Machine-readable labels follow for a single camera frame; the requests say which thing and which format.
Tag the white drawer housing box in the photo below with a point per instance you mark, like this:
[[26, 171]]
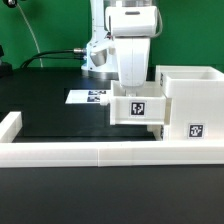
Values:
[[195, 102]]

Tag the white front drawer box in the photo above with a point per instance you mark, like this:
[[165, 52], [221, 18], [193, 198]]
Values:
[[157, 131]]

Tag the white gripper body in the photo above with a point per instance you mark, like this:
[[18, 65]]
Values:
[[131, 29]]

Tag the white U-shaped fence frame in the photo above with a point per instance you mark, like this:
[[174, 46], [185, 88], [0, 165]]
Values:
[[101, 154]]

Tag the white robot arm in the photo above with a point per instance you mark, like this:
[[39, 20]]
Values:
[[100, 50]]

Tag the white marker tag plate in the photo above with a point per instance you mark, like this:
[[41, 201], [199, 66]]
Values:
[[85, 96]]

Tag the black device at left edge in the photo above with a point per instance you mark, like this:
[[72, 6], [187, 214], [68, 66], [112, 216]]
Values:
[[5, 67]]

